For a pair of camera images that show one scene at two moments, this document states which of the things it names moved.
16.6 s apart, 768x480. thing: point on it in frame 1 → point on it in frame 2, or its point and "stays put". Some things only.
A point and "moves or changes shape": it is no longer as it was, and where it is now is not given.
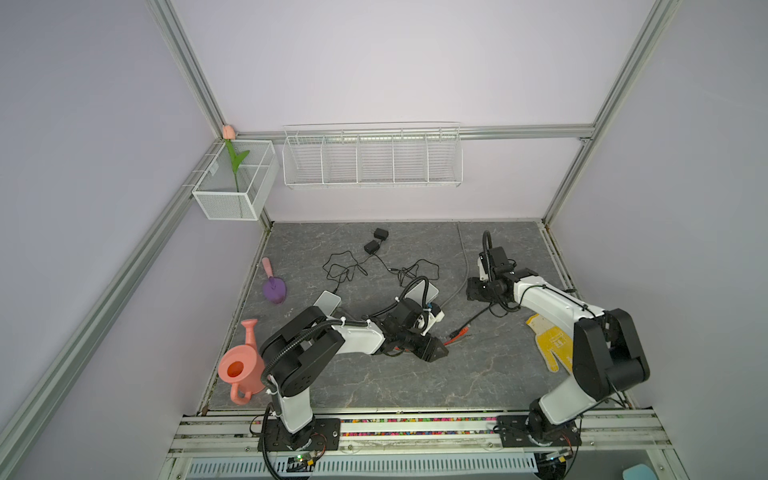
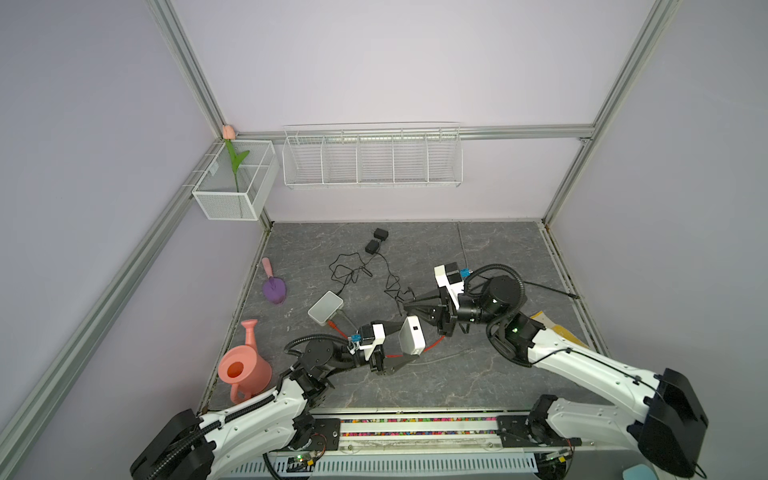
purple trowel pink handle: [275, 288] stays put
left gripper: [428, 349] → [377, 363]
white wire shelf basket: [372, 155] stays put
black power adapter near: [372, 247] stays put
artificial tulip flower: [229, 134] stays put
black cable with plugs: [467, 268] moves or changes shape
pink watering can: [243, 366] stays put
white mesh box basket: [216, 191] stays put
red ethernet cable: [462, 332] moves or changes shape
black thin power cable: [341, 266] moves or changes shape
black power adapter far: [381, 234] stays put
